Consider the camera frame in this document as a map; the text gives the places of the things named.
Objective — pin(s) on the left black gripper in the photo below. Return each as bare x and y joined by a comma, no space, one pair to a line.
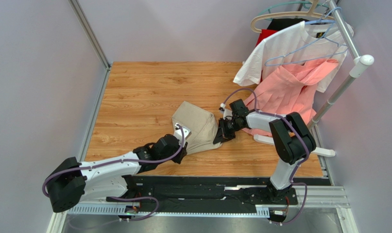
181,154

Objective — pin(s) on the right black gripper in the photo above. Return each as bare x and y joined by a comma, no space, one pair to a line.
224,128

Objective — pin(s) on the beige cloth napkin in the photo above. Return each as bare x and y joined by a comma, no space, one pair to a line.
202,124

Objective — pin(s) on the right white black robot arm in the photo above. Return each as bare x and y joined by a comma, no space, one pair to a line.
291,137

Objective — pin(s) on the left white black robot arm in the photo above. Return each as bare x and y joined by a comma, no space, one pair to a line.
73,182

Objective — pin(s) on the pink pleated garment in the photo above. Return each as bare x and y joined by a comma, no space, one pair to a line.
291,88

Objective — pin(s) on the red garment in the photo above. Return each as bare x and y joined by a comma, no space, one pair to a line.
264,34

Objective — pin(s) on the black garment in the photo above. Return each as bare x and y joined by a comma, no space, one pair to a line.
278,24

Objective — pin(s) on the white t-shirt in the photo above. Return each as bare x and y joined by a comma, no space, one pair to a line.
285,41

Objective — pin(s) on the beige wooden hanger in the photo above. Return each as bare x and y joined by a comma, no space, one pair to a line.
344,27

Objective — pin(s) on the green hanger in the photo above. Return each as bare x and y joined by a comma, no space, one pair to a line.
305,8

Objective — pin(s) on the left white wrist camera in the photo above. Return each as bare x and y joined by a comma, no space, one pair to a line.
181,132

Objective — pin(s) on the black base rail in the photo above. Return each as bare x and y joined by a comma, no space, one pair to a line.
205,195

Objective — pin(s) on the blue wire hanger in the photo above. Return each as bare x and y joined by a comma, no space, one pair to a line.
280,60

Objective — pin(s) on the aluminium frame post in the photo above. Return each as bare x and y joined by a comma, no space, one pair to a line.
79,12

